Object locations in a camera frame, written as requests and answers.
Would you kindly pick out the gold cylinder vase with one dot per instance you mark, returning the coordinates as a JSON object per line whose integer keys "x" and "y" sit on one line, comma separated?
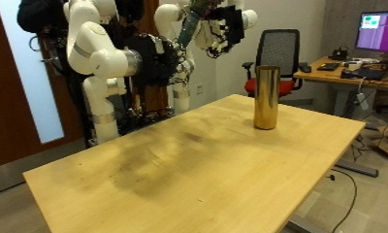
{"x": 267, "y": 97}

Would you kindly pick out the white wall outlet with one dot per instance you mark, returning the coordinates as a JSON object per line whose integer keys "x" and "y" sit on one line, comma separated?
{"x": 199, "y": 88}

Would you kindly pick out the frosted glass door panel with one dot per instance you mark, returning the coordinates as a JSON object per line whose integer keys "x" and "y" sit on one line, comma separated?
{"x": 30, "y": 81}

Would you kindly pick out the wooden office desk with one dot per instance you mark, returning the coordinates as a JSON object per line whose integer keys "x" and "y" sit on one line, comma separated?
{"x": 319, "y": 75}

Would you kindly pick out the white power adapter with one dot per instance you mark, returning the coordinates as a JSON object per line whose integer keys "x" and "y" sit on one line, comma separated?
{"x": 363, "y": 101}

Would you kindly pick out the grey table foot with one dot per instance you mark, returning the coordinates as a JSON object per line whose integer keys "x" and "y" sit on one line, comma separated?
{"x": 357, "y": 168}

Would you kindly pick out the computer monitor purple screen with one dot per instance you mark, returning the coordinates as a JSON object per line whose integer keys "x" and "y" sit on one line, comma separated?
{"x": 382, "y": 32}

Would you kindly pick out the black desk phone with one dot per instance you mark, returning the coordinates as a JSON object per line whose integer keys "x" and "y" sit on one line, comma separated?
{"x": 339, "y": 55}

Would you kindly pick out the black computer mouse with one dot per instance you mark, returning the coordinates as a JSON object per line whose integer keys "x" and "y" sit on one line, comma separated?
{"x": 306, "y": 69}

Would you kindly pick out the black laptop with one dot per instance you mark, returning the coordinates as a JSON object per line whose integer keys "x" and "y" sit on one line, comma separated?
{"x": 369, "y": 73}

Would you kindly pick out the black keyboard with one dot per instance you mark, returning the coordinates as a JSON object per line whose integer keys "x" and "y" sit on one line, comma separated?
{"x": 329, "y": 66}

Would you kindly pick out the black mesh chair red seat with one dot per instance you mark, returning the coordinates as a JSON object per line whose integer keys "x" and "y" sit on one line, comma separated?
{"x": 278, "y": 48}

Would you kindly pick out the brown wooden door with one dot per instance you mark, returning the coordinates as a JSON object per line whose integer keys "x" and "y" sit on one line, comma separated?
{"x": 9, "y": 97}

